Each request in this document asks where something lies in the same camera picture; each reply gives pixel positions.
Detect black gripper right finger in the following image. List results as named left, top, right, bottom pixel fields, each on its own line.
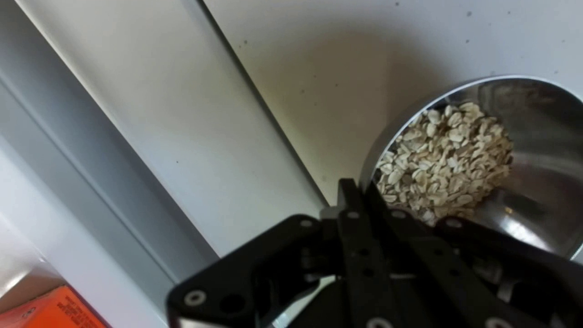
left=364, top=184, right=541, bottom=328

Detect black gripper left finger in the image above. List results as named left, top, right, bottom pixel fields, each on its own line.
left=337, top=178, right=412, bottom=328

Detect beige grains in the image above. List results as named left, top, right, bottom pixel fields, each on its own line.
left=375, top=102, right=514, bottom=224

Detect silver metal bowl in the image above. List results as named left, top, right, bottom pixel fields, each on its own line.
left=361, top=74, right=583, bottom=260

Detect white washing machine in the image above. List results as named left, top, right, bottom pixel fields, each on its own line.
left=16, top=0, right=583, bottom=253

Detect orange Tide detergent box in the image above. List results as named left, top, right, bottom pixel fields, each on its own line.
left=0, top=286, right=111, bottom=328

